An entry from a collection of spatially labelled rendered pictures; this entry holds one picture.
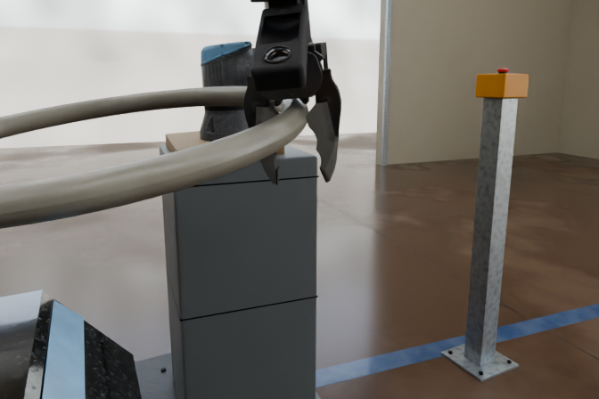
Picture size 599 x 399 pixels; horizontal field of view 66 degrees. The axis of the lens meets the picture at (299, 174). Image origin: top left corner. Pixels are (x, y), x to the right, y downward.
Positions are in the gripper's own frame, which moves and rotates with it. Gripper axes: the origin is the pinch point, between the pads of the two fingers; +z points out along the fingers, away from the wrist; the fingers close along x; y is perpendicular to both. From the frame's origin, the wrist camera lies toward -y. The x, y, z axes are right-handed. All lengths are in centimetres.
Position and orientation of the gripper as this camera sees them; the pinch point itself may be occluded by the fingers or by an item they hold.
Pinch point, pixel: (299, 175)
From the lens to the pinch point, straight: 52.2
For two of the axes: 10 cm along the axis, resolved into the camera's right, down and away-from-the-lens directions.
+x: -9.8, 0.5, 1.7
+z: 1.0, 9.5, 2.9
